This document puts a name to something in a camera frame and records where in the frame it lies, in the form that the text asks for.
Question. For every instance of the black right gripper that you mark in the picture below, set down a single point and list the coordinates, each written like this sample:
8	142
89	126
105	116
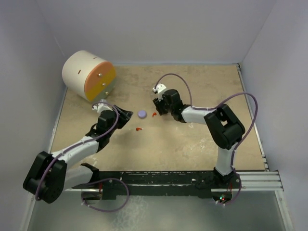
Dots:
159	105

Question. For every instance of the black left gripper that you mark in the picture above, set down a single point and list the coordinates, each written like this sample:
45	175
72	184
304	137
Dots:
123	113

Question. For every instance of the purple earbud charging case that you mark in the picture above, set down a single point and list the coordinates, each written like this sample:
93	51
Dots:
142	114

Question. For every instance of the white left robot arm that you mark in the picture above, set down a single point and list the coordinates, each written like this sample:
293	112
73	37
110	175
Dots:
47	175

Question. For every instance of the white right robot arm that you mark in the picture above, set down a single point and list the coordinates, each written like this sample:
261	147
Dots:
224	126

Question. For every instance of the round white drawer cabinet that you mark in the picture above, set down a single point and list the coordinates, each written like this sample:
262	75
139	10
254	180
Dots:
89	76

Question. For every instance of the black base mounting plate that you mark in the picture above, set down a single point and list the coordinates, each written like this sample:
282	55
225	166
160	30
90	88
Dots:
201	184

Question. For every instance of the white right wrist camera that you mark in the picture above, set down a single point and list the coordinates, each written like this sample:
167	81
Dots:
159	90

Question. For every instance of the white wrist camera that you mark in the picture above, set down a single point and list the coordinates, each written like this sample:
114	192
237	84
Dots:
102	105
159	90

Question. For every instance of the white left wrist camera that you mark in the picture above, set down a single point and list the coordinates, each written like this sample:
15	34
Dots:
102	105

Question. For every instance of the aluminium rail right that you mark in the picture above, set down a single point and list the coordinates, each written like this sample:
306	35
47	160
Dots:
260	180

